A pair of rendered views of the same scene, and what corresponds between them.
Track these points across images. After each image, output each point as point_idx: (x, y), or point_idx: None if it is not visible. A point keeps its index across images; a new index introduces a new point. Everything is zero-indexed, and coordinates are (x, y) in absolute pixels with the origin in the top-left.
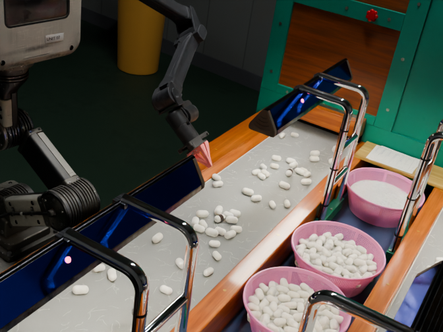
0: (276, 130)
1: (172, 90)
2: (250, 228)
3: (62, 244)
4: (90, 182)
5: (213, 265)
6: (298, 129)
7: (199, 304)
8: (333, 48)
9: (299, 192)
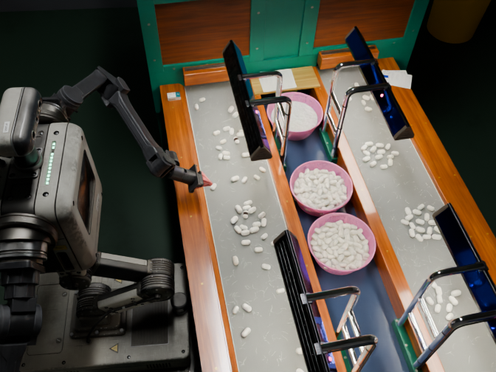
0: (271, 153)
1: (166, 159)
2: (264, 206)
3: (325, 356)
4: (161, 257)
5: None
6: (196, 91)
7: None
8: (201, 23)
9: None
